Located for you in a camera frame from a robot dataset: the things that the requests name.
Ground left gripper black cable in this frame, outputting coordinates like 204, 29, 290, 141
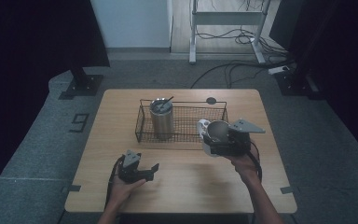
104, 155, 126, 210

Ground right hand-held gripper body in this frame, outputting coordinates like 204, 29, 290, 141
217, 119, 266, 157

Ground white power strip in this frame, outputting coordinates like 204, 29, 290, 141
267, 65, 292, 76

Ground black straw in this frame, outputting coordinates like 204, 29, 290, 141
158, 95, 174, 110

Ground stainless steel tumbler with lid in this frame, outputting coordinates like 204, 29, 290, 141
149, 97, 175, 141

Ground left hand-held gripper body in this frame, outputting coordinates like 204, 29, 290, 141
117, 149, 144, 184

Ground person's left hand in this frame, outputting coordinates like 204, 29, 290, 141
108, 175, 147, 207

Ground black stand base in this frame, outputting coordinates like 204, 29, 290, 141
58, 66, 104, 101
274, 70, 321, 98

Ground black curtain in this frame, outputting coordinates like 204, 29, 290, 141
268, 0, 358, 166
0, 0, 111, 200

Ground black floor cables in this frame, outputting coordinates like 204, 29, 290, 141
189, 26, 295, 90

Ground white metal desk frame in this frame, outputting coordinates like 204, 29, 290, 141
188, 0, 272, 65

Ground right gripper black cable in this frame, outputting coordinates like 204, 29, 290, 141
246, 141, 264, 183

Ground black wire mesh basket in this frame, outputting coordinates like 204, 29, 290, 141
134, 98, 231, 144

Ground white mug with steel inside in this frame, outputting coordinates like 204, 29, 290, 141
197, 119, 231, 158

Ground person's right hand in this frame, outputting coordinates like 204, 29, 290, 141
227, 146, 260, 185

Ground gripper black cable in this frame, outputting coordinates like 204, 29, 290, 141
104, 155, 126, 210
246, 141, 264, 183

